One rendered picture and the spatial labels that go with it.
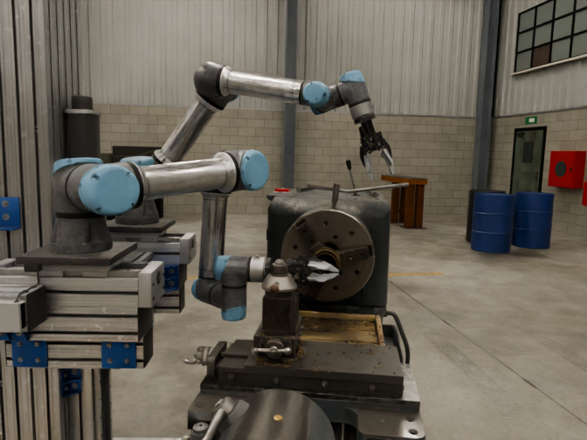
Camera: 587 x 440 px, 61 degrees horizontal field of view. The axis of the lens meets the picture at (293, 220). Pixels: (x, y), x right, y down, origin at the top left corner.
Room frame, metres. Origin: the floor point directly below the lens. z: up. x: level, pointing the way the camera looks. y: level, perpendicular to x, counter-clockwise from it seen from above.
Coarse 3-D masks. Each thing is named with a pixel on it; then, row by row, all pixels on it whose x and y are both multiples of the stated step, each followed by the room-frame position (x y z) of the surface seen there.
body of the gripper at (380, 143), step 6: (372, 114) 1.65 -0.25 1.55; (354, 120) 1.67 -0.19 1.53; (360, 120) 1.63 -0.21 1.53; (366, 120) 1.62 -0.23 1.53; (366, 126) 1.65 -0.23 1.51; (372, 126) 1.64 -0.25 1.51; (366, 132) 1.65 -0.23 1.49; (372, 132) 1.64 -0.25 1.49; (378, 132) 1.62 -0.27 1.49; (360, 138) 1.63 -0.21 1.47; (366, 138) 1.63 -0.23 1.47; (372, 138) 1.64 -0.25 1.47; (378, 138) 1.62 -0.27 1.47; (366, 144) 1.64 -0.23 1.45; (372, 144) 1.64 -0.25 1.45; (378, 144) 1.62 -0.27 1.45; (384, 144) 1.62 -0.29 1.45; (366, 150) 1.68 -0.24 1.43; (372, 150) 1.64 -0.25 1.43; (378, 150) 1.68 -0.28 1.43
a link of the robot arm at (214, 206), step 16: (208, 192) 1.50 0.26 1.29; (208, 208) 1.51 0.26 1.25; (224, 208) 1.53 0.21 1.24; (208, 224) 1.51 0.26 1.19; (224, 224) 1.53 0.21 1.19; (208, 240) 1.50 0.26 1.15; (208, 256) 1.50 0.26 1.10; (208, 272) 1.50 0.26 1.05; (192, 288) 1.53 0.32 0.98; (208, 288) 1.48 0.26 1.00
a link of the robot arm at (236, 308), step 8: (216, 288) 1.47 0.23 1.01; (224, 288) 1.41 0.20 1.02; (232, 288) 1.40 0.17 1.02; (240, 288) 1.41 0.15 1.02; (216, 296) 1.45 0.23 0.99; (224, 296) 1.41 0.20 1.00; (232, 296) 1.40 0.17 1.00; (240, 296) 1.41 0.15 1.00; (216, 304) 1.45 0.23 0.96; (224, 304) 1.41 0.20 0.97; (232, 304) 1.40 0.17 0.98; (240, 304) 1.41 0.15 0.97; (224, 312) 1.41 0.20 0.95; (232, 312) 1.40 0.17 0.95; (240, 312) 1.41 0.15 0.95; (232, 320) 1.41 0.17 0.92
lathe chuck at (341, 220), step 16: (320, 208) 1.69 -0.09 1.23; (336, 208) 1.69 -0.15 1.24; (320, 224) 1.63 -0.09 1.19; (336, 224) 1.62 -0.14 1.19; (352, 224) 1.61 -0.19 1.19; (288, 240) 1.64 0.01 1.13; (304, 240) 1.63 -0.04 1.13; (336, 240) 1.62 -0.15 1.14; (352, 240) 1.61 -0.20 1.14; (368, 240) 1.61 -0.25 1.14; (288, 256) 1.64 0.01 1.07; (352, 272) 1.61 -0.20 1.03; (368, 272) 1.61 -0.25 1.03; (304, 288) 1.63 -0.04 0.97; (336, 288) 1.63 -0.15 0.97; (352, 288) 1.61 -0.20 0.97
